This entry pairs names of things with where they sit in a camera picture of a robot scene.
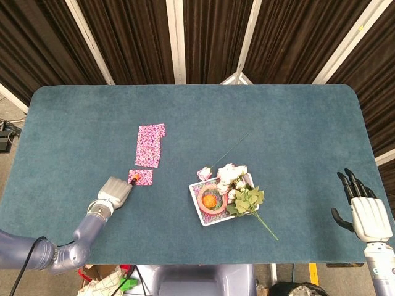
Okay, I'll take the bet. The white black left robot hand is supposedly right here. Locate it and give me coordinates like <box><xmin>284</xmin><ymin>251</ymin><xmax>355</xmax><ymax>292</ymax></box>
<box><xmin>97</xmin><ymin>174</ymin><xmax>141</xmax><ymax>211</ymax></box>

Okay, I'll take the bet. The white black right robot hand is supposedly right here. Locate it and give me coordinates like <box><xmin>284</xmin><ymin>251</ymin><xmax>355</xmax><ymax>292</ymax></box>
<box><xmin>330</xmin><ymin>168</ymin><xmax>394</xmax><ymax>244</ymax></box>

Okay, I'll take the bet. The grey purple robot base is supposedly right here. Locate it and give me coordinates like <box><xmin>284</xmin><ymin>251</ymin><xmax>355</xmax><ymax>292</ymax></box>
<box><xmin>135</xmin><ymin>264</ymin><xmax>257</xmax><ymax>296</ymax></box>

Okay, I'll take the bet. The yellow floor tape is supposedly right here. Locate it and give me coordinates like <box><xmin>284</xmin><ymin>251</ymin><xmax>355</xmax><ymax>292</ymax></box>
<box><xmin>308</xmin><ymin>263</ymin><xmax>320</xmax><ymax>286</ymax></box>

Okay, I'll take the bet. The cardboard box with paper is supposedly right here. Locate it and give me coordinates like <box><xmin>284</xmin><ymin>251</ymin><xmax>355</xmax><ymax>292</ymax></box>
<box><xmin>77</xmin><ymin>264</ymin><xmax>137</xmax><ymax>296</ymax></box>

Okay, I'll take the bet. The green plastic object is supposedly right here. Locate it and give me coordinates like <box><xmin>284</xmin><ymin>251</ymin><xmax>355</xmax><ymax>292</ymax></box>
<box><xmin>119</xmin><ymin>277</ymin><xmax>139</xmax><ymax>292</ymax></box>

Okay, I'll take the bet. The white rectangular mesh tray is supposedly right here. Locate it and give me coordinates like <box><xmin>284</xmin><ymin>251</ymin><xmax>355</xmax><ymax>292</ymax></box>
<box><xmin>188</xmin><ymin>173</ymin><xmax>257</xmax><ymax>228</ymax></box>

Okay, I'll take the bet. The black power strip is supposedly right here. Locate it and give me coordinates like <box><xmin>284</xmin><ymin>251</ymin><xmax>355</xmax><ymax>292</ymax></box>
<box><xmin>0</xmin><ymin>119</ymin><xmax>15</xmax><ymax>154</ymax></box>

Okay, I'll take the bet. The blue felt table cloth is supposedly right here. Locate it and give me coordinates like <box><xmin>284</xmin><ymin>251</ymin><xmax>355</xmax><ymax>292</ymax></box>
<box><xmin>0</xmin><ymin>84</ymin><xmax>384</xmax><ymax>266</ymax></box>

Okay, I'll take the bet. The white artificial flower bouquet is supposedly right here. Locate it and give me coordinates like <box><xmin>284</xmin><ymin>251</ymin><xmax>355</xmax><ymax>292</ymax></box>
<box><xmin>216</xmin><ymin>163</ymin><xmax>279</xmax><ymax>241</ymax></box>

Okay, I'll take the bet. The dark brown curtain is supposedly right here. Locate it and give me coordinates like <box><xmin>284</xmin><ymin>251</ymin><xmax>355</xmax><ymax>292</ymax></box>
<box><xmin>0</xmin><ymin>0</ymin><xmax>107</xmax><ymax>104</ymax></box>
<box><xmin>76</xmin><ymin>0</ymin><xmax>175</xmax><ymax>86</ymax></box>
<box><xmin>183</xmin><ymin>0</ymin><xmax>256</xmax><ymax>85</ymax></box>
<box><xmin>243</xmin><ymin>0</ymin><xmax>372</xmax><ymax>85</ymax></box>
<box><xmin>326</xmin><ymin>0</ymin><xmax>395</xmax><ymax>158</ymax></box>

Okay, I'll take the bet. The grey metal partition foot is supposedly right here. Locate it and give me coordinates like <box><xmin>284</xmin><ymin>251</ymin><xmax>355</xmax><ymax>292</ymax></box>
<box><xmin>219</xmin><ymin>72</ymin><xmax>254</xmax><ymax>86</ymax></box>

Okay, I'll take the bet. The white partition post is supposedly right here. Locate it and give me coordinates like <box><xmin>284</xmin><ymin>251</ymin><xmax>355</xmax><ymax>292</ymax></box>
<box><xmin>312</xmin><ymin>0</ymin><xmax>390</xmax><ymax>85</ymax></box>
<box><xmin>374</xmin><ymin>150</ymin><xmax>395</xmax><ymax>167</ymax></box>
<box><xmin>165</xmin><ymin>0</ymin><xmax>188</xmax><ymax>85</ymax></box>
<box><xmin>235</xmin><ymin>0</ymin><xmax>264</xmax><ymax>75</ymax></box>
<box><xmin>65</xmin><ymin>0</ymin><xmax>116</xmax><ymax>86</ymax></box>
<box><xmin>0</xmin><ymin>83</ymin><xmax>30</xmax><ymax>114</ymax></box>

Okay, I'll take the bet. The pink rose with wire stem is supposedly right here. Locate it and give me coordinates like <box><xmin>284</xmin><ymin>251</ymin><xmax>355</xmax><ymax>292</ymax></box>
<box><xmin>196</xmin><ymin>133</ymin><xmax>251</xmax><ymax>182</ymax></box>

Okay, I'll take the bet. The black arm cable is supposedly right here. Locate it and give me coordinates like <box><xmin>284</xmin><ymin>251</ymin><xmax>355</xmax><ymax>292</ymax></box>
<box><xmin>9</xmin><ymin>236</ymin><xmax>75</xmax><ymax>296</ymax></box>

